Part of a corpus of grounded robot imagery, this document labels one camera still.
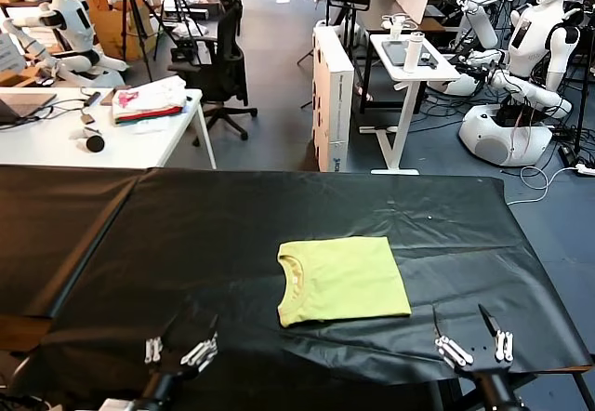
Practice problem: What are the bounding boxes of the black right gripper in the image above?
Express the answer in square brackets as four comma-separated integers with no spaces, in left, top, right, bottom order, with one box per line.
[431,304,517,411]

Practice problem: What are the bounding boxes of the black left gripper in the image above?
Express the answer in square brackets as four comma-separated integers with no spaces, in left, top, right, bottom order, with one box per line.
[139,311,218,410]

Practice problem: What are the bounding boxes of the lime green t-shirt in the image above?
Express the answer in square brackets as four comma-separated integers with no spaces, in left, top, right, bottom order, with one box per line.
[277,236,414,329]

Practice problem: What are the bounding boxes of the stack of folded clothes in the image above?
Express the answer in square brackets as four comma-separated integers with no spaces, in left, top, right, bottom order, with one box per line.
[111,74,189,127]

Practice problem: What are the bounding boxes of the black plastic table sheet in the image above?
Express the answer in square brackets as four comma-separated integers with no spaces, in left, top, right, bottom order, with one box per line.
[0,164,154,322]
[27,167,594,411]

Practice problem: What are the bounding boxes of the white office table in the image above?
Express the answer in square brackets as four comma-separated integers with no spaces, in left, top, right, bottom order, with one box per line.
[0,86,218,170]

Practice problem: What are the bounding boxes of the white paper tissue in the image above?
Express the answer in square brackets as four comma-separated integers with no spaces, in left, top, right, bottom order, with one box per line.
[132,117,168,136]

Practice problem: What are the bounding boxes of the white crumpled item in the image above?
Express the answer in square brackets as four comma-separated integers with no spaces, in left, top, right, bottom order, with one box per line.
[68,126,102,141]

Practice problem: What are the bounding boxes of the white standing desk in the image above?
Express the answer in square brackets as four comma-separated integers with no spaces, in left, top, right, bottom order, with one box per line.
[358,33,463,176]

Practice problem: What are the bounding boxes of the black stand pole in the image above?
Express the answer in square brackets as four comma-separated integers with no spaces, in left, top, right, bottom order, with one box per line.
[575,6,595,152]

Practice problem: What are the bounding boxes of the grey laptop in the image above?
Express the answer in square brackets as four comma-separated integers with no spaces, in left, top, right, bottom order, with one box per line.
[0,92,58,126]

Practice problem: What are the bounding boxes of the black office chair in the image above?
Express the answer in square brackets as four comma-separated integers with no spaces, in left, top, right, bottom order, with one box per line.
[166,0,258,147]

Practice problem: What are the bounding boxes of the tall white cardboard box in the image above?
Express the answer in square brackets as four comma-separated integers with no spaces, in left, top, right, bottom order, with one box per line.
[311,24,355,174]

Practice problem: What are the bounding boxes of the white thermos bottle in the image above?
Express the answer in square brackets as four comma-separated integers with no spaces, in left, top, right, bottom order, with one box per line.
[403,31,426,73]

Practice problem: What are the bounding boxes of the black tablet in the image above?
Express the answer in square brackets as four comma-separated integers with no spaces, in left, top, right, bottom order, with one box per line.
[381,38,440,69]

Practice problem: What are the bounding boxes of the white humanoid robot round base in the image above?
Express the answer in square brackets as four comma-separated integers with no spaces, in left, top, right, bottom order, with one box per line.
[458,0,595,166]

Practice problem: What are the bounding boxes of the brown cardboard box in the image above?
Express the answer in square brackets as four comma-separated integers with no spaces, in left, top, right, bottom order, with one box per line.
[86,0,158,63]

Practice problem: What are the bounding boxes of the small white device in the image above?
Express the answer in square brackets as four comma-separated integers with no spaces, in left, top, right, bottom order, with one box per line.
[381,12,419,40]

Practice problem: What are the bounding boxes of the tall black tripod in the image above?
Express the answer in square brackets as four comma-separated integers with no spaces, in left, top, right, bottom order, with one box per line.
[105,0,181,82]

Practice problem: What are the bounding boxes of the white humanoid robot black shoulders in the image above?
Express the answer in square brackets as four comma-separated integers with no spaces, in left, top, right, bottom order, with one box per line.
[0,0,128,87]

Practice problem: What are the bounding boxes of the short black tripod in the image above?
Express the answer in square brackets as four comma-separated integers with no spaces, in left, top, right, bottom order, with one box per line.
[153,0,206,63]

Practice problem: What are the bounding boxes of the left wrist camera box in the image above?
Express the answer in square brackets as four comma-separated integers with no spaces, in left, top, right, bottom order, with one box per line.
[99,397,139,411]

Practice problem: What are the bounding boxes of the white floor cable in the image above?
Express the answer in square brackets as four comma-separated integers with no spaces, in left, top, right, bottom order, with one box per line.
[506,164,578,206]

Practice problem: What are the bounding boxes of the black laptop cable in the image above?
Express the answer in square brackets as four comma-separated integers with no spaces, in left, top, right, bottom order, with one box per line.
[0,98,88,128]

